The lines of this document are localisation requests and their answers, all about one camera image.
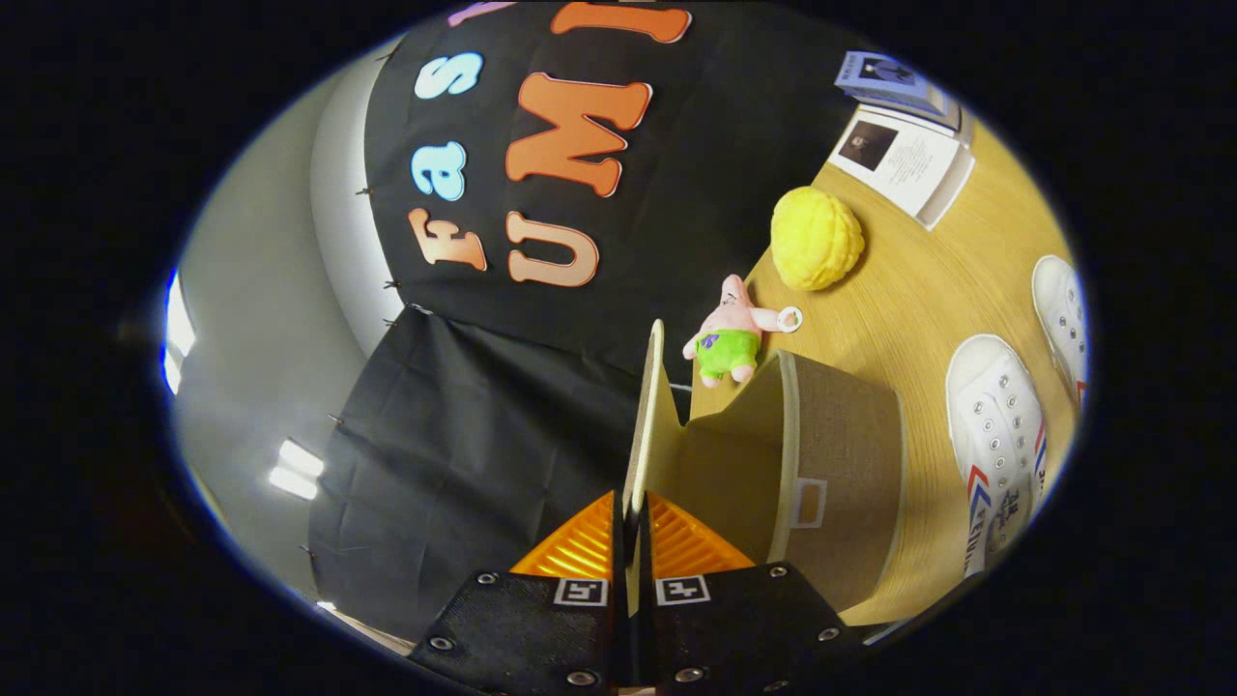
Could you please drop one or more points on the white canvas shoe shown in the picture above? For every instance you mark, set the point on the white canvas shoe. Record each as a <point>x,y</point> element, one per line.
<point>1061,309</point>
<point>995,425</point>

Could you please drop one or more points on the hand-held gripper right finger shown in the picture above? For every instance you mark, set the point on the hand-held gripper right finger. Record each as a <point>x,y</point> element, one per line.
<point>734,628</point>

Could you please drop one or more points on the white book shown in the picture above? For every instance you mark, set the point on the white book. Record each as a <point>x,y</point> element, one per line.
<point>908,164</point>

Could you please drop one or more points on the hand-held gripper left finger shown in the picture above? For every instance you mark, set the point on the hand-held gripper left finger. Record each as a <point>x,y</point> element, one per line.
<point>541,628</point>

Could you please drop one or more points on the pink starfish plush toy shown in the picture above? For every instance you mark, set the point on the pink starfish plush toy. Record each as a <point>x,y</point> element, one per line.
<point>734,333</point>

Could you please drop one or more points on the ceiling light panel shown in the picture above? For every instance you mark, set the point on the ceiling light panel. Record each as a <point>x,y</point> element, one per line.
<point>179,329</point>

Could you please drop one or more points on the beige fabric storage box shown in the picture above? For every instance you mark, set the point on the beige fabric storage box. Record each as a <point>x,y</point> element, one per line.
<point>850,464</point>

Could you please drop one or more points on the blue book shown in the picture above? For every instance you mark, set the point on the blue book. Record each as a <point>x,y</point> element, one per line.
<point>894,77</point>

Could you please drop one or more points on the yellow round plush toy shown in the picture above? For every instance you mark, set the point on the yellow round plush toy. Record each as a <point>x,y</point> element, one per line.
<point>817,237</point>

